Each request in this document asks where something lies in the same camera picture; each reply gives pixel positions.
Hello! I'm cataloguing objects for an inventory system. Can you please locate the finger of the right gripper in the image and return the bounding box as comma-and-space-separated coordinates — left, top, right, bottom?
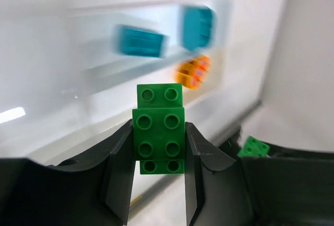
219, 129, 334, 226

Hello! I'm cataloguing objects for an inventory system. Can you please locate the yellow round printed lego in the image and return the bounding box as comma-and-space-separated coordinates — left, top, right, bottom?
174, 55, 211, 89

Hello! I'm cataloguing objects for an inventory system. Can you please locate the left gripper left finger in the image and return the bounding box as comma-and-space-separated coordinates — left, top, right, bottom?
1, 121, 135, 225

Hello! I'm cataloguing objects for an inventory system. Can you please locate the teal rounded lego brick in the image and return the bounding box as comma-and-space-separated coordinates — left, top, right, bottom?
178, 5, 216, 54

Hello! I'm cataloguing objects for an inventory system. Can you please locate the white divided sorting tray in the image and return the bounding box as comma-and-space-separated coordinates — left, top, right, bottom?
0, 0, 263, 159

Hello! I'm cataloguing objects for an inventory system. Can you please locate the green cross lego stack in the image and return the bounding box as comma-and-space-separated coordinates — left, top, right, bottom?
132, 83, 186, 175

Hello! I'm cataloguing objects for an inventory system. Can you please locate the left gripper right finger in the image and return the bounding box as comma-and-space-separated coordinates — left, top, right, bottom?
185, 123, 257, 225

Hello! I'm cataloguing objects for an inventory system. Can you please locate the green lego plate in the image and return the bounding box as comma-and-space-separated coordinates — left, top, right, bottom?
237, 136, 270, 158

